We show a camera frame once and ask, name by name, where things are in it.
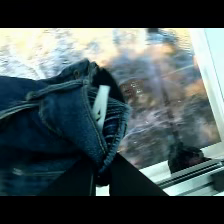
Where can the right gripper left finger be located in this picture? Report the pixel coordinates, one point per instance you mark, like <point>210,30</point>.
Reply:
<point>75,181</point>

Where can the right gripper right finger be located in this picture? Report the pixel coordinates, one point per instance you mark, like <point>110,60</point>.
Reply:
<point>128,180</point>

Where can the dark blue jeans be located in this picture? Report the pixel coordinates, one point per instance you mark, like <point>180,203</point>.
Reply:
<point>50,126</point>

